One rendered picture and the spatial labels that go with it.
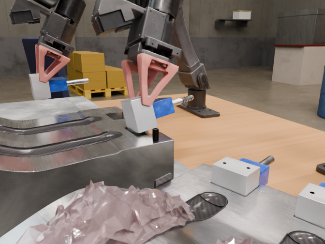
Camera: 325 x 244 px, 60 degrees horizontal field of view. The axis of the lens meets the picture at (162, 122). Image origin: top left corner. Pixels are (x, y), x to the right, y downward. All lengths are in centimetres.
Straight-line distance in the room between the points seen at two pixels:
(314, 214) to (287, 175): 24
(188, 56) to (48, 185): 64
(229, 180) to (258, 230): 8
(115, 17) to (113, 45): 888
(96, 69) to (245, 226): 503
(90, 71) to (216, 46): 663
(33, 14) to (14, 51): 837
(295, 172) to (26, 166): 46
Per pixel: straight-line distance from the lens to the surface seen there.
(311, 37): 915
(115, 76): 541
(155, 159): 43
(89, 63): 522
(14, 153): 45
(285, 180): 56
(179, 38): 88
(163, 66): 46
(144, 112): 45
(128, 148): 41
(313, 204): 34
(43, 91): 70
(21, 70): 909
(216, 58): 1100
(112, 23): 46
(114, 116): 61
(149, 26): 46
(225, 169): 37
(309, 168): 63
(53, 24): 69
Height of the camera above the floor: 104
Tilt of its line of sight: 16 degrees down
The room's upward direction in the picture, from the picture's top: straight up
